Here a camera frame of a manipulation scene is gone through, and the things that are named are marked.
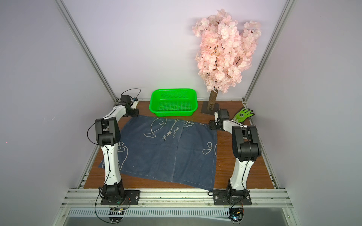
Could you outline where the dark blue printed pillowcase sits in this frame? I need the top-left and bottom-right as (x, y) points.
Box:
(115, 115), (217, 191)

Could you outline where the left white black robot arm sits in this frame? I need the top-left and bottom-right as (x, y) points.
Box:
(93, 95), (139, 202)

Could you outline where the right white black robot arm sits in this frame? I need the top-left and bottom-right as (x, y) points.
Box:
(209, 108), (262, 204)

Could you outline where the green work glove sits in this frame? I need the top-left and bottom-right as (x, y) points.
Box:
(233, 107), (254, 123)

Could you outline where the green plastic basket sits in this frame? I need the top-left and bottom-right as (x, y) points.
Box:
(149, 89), (198, 117)

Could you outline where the pink artificial blossom tree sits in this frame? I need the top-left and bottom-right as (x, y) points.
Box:
(192, 9), (262, 114)

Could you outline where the right controller board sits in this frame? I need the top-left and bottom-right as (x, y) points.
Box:
(228, 208), (244, 223)

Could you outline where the controller board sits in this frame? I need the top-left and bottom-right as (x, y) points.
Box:
(228, 208), (244, 223)
(108, 208), (125, 224)

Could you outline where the left controller board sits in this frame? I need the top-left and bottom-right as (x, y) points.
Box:
(108, 208), (125, 224)

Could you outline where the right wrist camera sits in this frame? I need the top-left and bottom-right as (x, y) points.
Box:
(215, 109), (221, 121)

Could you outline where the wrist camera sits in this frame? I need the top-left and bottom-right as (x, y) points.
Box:
(215, 109), (221, 121)
(130, 98), (139, 109)

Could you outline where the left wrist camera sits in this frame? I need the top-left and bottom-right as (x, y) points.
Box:
(130, 98), (139, 109)

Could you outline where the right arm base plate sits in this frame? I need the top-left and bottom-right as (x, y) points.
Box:
(212, 189), (252, 206)

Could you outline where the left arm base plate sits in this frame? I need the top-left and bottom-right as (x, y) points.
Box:
(100, 190), (141, 206)

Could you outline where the aluminium front rail frame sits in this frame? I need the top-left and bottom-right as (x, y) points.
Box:
(61, 188), (293, 208)

